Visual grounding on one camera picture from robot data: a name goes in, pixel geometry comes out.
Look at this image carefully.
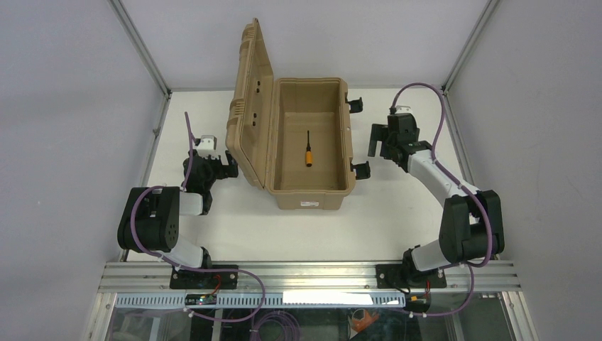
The orange handled screwdriver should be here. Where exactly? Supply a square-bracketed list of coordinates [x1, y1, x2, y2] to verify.
[305, 130, 313, 167]

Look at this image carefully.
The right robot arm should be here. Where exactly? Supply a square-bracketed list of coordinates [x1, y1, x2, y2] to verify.
[369, 114, 505, 279]

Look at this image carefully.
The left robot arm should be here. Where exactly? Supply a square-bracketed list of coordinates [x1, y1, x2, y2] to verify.
[117, 151, 239, 269]

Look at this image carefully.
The black box latch front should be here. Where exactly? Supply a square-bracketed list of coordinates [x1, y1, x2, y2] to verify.
[350, 161, 371, 180]

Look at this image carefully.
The black box latch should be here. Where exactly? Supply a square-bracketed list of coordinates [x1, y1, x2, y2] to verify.
[350, 161, 371, 180]
[346, 97, 363, 114]

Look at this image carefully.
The black box latch rear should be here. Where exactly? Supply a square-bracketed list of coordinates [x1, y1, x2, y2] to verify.
[346, 97, 363, 114]

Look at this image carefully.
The tan plastic tool box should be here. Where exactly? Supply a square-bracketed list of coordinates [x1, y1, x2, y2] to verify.
[225, 19, 356, 210]

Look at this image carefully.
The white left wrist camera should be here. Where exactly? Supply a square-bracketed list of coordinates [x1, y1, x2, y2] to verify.
[194, 135, 219, 160]

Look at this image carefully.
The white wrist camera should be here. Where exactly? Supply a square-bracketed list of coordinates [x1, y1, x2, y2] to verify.
[394, 105, 413, 114]
[194, 135, 219, 160]

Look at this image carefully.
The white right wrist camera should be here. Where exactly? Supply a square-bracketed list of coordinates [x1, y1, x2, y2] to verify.
[394, 105, 413, 114]

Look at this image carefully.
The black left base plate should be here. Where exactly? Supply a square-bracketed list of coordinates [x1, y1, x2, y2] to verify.
[169, 264, 239, 291]

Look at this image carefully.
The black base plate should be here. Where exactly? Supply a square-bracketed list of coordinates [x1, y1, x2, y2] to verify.
[169, 264, 239, 291]
[375, 263, 447, 289]

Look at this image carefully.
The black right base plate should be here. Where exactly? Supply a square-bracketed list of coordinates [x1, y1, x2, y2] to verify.
[375, 263, 447, 289]

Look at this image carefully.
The white slotted cable duct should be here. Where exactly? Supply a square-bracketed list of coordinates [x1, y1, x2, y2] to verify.
[115, 291, 405, 310]

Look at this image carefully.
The aluminium frame post left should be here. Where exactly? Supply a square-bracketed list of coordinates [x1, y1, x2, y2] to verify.
[108, 0, 171, 98]

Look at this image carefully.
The aluminium frame post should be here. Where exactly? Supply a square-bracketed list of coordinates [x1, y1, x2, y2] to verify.
[442, 0, 500, 96]
[108, 0, 171, 98]

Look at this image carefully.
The aluminium frame post right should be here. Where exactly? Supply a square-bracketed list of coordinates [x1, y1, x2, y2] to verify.
[442, 0, 500, 96]

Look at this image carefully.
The aluminium mounting rail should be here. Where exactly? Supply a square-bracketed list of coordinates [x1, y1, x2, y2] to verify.
[98, 261, 522, 293]

